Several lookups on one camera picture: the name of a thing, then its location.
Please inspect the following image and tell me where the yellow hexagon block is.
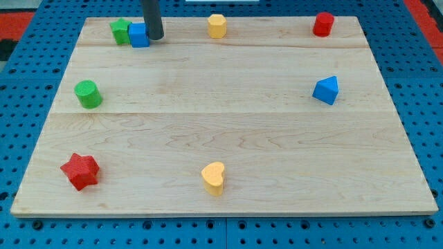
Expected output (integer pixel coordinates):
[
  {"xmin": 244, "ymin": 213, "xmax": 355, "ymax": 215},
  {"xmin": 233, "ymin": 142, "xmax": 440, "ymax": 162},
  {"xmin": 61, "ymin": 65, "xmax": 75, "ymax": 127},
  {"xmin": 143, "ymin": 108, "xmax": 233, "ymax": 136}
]
[{"xmin": 207, "ymin": 14, "xmax": 227, "ymax": 39}]

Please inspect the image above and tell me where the blue triangle block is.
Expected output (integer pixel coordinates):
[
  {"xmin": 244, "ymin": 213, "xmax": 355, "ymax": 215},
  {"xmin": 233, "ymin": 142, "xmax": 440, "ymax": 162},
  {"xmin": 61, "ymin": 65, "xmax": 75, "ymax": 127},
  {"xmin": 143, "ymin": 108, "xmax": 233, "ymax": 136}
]
[{"xmin": 312, "ymin": 75, "xmax": 339, "ymax": 105}]

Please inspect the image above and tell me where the light wooden board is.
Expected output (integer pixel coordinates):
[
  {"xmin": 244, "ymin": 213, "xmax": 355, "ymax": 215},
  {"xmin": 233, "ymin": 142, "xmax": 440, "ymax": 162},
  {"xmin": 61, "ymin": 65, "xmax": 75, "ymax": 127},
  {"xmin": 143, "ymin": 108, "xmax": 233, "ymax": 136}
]
[{"xmin": 11, "ymin": 17, "xmax": 438, "ymax": 218}]

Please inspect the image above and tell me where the yellow heart block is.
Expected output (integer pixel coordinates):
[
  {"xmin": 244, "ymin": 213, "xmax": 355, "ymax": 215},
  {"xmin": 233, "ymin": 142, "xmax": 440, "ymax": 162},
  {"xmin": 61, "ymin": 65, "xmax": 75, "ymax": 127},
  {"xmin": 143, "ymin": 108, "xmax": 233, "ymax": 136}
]
[{"xmin": 201, "ymin": 162, "xmax": 226, "ymax": 196}]

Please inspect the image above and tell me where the blue cube block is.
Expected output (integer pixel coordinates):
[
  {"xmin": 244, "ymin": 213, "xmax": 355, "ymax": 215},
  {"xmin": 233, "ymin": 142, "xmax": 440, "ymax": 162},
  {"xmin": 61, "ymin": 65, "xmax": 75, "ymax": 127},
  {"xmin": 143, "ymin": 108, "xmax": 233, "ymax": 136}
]
[{"xmin": 128, "ymin": 23, "xmax": 150, "ymax": 48}]

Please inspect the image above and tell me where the green cylinder block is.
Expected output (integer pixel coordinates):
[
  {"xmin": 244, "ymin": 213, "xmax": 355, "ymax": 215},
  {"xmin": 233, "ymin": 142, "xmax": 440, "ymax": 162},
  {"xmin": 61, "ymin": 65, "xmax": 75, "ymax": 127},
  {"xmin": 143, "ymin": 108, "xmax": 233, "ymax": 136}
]
[{"xmin": 74, "ymin": 80, "xmax": 102, "ymax": 109}]

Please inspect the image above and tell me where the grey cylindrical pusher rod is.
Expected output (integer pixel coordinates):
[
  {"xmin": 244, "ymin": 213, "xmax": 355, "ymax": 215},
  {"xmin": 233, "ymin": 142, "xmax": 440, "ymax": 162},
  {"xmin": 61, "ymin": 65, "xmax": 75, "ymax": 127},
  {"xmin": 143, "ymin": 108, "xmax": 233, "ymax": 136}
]
[{"xmin": 141, "ymin": 0, "xmax": 164, "ymax": 40}]

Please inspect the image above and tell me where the green star block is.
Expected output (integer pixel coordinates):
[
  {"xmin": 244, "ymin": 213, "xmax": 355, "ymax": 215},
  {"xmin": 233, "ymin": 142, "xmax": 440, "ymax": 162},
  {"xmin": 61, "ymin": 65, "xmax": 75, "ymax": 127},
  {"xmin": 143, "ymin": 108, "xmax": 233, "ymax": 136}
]
[{"xmin": 109, "ymin": 18, "xmax": 132, "ymax": 45}]

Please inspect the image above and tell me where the red cylinder block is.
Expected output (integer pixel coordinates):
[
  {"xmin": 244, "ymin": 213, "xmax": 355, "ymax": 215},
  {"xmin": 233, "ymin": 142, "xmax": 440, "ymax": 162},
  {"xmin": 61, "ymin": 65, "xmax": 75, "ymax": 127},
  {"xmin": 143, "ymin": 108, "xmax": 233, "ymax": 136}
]
[{"xmin": 312, "ymin": 12, "xmax": 335, "ymax": 37}]

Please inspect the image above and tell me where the red star block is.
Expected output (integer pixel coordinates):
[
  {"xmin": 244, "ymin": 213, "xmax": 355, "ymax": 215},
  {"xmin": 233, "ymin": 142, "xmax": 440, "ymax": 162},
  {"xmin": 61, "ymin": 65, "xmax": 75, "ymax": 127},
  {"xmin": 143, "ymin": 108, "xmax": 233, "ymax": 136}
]
[{"xmin": 60, "ymin": 153, "xmax": 100, "ymax": 191}]

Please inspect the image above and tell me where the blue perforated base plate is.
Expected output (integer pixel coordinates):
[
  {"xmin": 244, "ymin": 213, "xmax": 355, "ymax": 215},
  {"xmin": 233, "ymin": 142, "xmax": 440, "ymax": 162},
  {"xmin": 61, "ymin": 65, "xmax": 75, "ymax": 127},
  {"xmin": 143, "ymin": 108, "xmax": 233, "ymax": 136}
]
[{"xmin": 1, "ymin": 0, "xmax": 442, "ymax": 248}]

